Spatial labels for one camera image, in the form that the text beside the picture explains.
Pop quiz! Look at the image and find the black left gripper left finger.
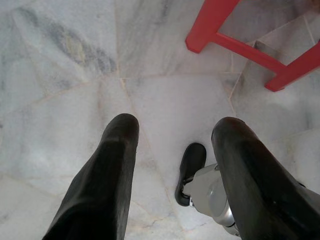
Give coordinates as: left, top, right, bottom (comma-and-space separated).
41, 113, 140, 240

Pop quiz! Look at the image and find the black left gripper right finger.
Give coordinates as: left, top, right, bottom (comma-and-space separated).
211, 116, 320, 240

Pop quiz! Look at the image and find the black robot left foot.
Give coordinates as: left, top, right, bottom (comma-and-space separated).
174, 142, 207, 207

